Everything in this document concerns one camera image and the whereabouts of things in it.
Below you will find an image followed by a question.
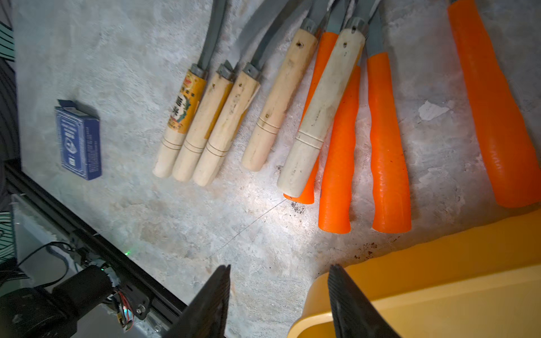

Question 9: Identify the large wooden handle sickle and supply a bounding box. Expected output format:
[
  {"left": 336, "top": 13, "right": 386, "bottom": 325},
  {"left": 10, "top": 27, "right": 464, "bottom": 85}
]
[{"left": 277, "top": 1, "right": 380, "bottom": 198}]

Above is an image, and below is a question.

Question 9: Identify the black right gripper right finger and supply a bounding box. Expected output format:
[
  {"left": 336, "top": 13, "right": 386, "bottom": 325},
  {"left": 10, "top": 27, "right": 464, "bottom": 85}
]
[{"left": 328, "top": 264, "right": 399, "bottom": 338}]

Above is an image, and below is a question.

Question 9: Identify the blue playing card box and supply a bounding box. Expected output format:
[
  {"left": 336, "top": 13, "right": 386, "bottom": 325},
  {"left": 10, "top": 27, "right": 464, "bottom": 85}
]
[{"left": 55, "top": 100, "right": 102, "bottom": 181}]

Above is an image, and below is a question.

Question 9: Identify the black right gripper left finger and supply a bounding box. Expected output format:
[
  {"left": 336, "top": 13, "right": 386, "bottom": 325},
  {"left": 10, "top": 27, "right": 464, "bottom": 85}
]
[{"left": 164, "top": 265, "right": 231, "bottom": 337}]

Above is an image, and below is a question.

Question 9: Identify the labelled wooden handle sickle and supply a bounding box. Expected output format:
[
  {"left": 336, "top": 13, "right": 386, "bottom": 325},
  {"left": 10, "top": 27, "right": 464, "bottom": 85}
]
[{"left": 153, "top": 0, "right": 227, "bottom": 177}]

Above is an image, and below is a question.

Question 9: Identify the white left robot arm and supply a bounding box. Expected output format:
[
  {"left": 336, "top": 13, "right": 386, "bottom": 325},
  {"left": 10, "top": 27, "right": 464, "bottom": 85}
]
[{"left": 1, "top": 259, "right": 135, "bottom": 337}]

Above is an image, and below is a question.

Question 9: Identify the yellow plastic storage tray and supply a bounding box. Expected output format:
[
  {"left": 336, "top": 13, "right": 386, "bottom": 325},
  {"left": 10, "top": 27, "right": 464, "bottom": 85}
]
[{"left": 288, "top": 211, "right": 540, "bottom": 337}]

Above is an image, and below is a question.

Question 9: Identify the orange handle sickle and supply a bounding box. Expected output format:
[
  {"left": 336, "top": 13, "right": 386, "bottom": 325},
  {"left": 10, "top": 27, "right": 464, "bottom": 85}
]
[
  {"left": 318, "top": 66, "right": 361, "bottom": 234},
  {"left": 447, "top": 0, "right": 540, "bottom": 208},
  {"left": 366, "top": 9, "right": 411, "bottom": 234},
  {"left": 283, "top": 0, "right": 352, "bottom": 206}
]

